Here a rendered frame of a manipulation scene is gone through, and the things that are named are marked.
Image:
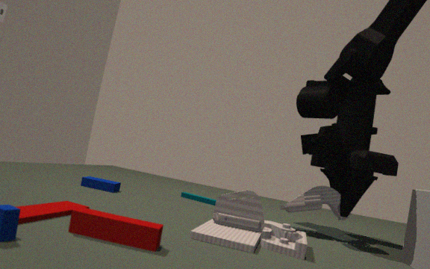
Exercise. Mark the red flat bar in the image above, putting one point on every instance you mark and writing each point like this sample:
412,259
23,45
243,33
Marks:
31,213

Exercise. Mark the red rectangular block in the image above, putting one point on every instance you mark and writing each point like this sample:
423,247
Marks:
117,229

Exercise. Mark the teal flat bar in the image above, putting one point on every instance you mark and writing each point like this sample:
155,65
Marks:
198,198

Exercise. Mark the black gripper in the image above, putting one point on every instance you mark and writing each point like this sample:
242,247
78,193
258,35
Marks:
351,175

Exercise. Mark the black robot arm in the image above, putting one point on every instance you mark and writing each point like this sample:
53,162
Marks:
365,58

